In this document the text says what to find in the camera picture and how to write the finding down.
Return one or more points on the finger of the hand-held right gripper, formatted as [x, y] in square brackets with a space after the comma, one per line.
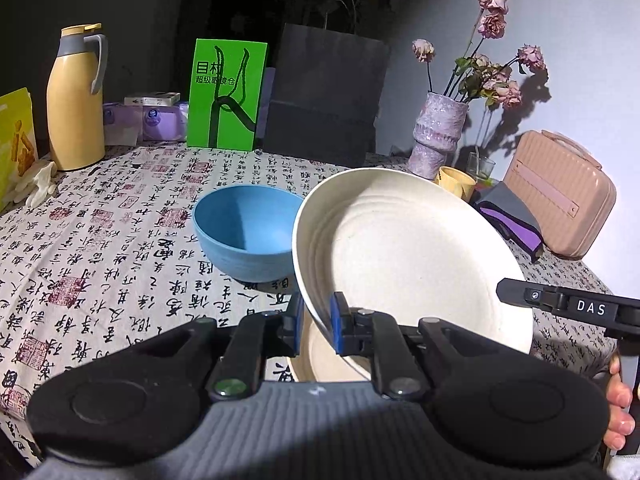
[535, 296]

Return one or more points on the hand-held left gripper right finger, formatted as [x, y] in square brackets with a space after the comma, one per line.
[337, 325]

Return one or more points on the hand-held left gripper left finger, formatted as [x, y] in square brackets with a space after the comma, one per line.
[298, 325]

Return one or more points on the cream plate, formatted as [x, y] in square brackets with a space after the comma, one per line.
[415, 255]
[325, 365]

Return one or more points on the blue bowl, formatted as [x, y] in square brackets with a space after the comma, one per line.
[240, 230]

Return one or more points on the person's right hand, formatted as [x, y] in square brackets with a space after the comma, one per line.
[617, 410]

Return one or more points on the purple grey cloth pouch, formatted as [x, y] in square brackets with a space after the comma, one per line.
[515, 220]

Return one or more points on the pink small suitcase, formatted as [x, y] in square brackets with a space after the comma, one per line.
[560, 195]

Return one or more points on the clear glass cup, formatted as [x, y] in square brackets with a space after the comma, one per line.
[480, 167]

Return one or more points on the yellow mug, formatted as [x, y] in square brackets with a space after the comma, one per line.
[452, 180]

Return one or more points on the calligraphy printed tablecloth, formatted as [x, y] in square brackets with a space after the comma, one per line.
[125, 260]

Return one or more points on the dark grey paper bag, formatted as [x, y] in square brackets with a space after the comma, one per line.
[325, 100]

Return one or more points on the purple tissue pack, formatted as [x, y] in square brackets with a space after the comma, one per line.
[155, 122]

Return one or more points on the small white flat box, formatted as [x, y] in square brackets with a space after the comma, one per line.
[150, 99]

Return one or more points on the dried pink roses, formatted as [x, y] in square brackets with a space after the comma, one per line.
[492, 25]

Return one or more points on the white rubber gloves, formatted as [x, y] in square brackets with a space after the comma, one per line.
[37, 185]

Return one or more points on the yellow thermos jug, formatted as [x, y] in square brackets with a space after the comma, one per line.
[75, 105]

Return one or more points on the yellow-green snack box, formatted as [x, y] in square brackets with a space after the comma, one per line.
[15, 145]

